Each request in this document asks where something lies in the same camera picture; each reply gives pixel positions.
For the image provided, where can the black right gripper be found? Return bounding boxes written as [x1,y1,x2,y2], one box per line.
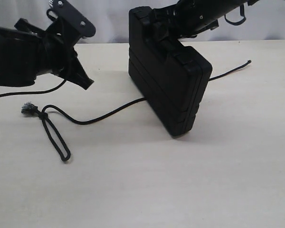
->
[152,2,219,41]

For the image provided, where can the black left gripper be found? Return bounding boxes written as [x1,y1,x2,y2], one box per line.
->
[15,18,95,90]

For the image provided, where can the black plastic carrying case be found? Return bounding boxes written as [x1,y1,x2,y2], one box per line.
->
[128,6,212,137]

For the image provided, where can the black cord with loop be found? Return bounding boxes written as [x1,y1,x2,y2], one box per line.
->
[20,59,252,163]

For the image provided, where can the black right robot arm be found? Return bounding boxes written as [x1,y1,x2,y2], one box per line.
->
[149,0,247,38]

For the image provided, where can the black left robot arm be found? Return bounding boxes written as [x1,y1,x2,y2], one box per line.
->
[0,17,93,90]

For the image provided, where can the white curtain backdrop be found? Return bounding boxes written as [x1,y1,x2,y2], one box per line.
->
[0,0,285,43]

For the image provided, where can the black wrist camera mount plate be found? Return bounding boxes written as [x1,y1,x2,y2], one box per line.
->
[48,0,96,38]

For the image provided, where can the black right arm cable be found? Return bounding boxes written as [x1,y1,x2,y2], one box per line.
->
[224,4,247,26]

